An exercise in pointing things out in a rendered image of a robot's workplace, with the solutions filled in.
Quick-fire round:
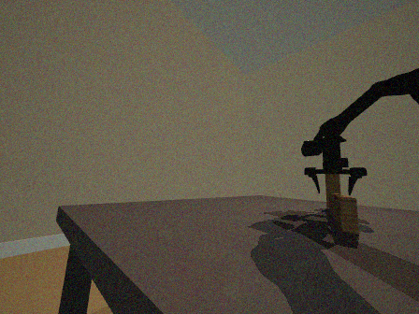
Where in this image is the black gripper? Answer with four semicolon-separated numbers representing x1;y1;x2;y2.
304;153;367;195

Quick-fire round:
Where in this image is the brown wooden post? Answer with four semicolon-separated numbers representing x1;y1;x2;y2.
325;174;341;209

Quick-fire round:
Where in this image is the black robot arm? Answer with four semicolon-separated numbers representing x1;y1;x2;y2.
301;68;419;171

